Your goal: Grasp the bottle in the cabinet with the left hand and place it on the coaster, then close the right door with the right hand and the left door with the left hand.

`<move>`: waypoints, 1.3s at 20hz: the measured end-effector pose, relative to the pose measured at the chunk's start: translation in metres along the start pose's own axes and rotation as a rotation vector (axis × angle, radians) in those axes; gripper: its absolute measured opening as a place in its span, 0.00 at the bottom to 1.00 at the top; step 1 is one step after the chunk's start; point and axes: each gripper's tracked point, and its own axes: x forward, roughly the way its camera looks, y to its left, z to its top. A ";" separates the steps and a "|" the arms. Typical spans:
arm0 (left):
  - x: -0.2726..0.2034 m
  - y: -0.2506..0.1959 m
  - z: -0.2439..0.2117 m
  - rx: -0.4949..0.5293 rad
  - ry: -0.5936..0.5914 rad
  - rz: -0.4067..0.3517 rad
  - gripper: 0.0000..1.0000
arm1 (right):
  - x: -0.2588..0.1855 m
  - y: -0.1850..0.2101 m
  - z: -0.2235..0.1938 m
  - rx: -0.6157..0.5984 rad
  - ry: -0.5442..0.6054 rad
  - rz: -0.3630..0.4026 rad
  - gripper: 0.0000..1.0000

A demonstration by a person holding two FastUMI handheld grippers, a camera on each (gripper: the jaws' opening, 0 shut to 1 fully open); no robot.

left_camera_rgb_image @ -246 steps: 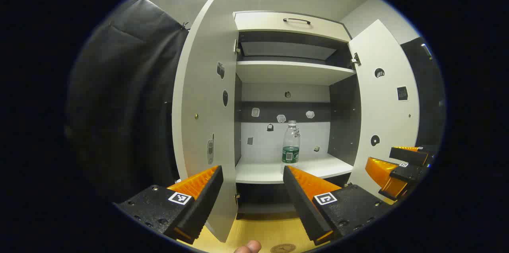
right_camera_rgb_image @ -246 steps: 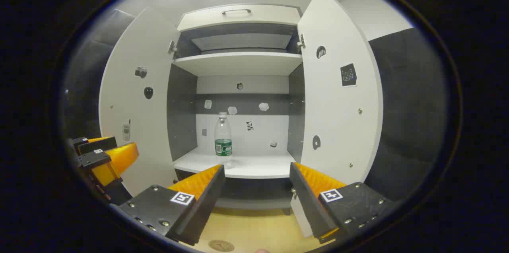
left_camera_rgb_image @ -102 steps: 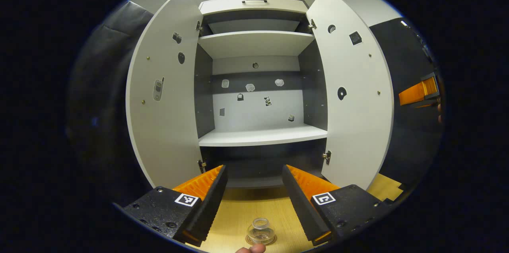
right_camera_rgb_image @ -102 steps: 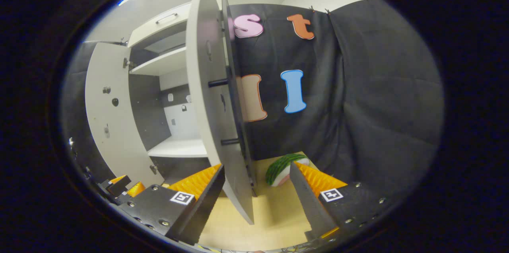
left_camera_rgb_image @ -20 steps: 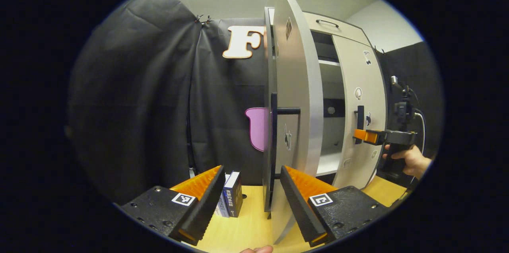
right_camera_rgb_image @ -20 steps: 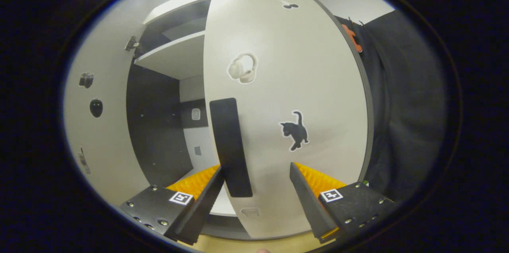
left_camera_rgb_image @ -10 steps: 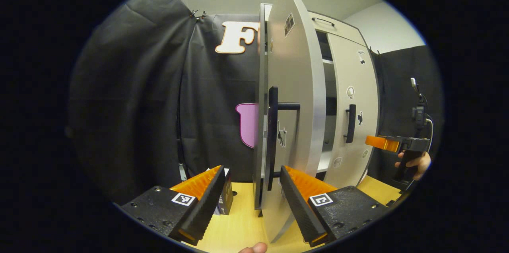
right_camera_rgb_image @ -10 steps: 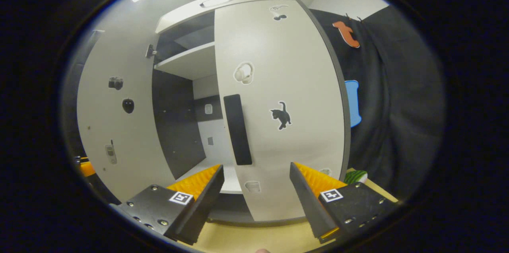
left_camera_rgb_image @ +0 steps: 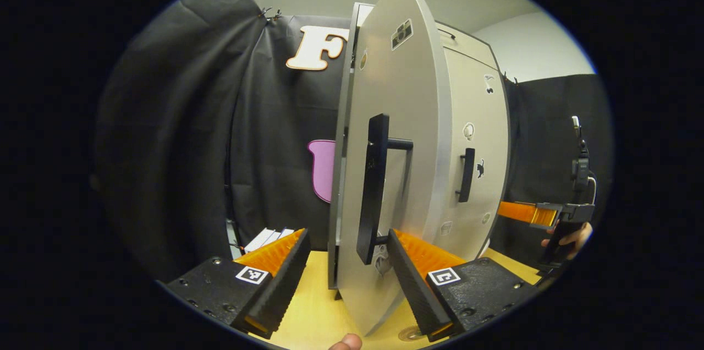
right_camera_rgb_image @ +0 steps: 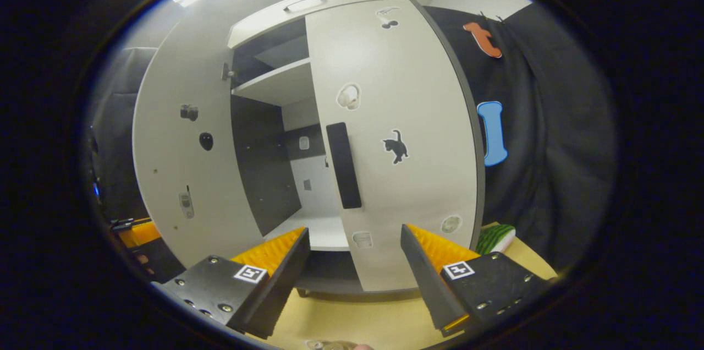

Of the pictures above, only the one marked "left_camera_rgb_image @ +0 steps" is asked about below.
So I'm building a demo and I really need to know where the white cabinet drawer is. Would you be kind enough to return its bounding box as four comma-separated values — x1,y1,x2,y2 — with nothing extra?
434,21,499,71

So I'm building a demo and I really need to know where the white grey cabinet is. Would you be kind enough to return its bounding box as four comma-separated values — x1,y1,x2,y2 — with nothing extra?
328,2,515,291

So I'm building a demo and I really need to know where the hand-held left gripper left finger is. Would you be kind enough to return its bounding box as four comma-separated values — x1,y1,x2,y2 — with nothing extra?
165,228,312,340

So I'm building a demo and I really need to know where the black door handle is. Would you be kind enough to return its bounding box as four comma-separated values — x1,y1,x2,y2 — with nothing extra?
355,113,415,266
455,147,476,204

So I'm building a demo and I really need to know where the white cabinet door calendar sticker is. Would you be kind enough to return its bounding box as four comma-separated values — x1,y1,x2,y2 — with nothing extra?
437,45,513,263

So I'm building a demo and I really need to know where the white flat box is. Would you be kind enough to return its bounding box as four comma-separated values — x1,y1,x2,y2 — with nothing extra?
244,227,296,255

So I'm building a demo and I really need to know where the black backdrop cloth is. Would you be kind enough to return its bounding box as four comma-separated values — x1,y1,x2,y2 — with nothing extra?
92,0,353,286
488,73,613,271

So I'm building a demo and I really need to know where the round brown coaster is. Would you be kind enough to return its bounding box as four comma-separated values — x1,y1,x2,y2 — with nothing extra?
397,325,426,343

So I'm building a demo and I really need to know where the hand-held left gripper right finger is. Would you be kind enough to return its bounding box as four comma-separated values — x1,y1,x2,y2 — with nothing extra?
386,228,543,343

